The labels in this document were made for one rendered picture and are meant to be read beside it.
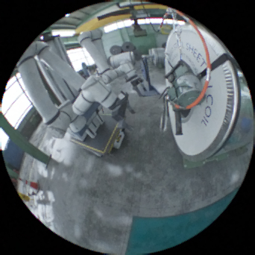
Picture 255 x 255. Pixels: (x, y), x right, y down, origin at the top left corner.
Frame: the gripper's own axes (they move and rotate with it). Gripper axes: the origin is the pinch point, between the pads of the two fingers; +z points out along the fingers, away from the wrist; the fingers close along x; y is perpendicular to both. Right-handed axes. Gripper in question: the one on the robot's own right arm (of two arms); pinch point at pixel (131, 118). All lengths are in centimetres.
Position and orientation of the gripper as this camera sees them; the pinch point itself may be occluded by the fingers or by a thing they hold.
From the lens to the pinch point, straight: 51.2
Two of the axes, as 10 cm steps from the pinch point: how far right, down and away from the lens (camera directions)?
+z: 6.2, 4.7, 6.2
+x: -1.3, 8.5, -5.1
